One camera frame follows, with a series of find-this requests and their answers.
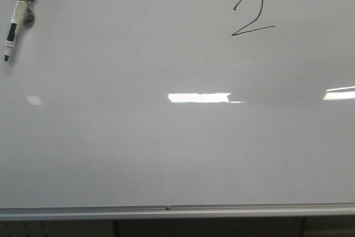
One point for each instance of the black and white marker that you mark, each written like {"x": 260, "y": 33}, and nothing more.
{"x": 21, "y": 17}

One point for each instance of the large white whiteboard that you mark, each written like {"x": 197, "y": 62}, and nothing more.
{"x": 127, "y": 109}

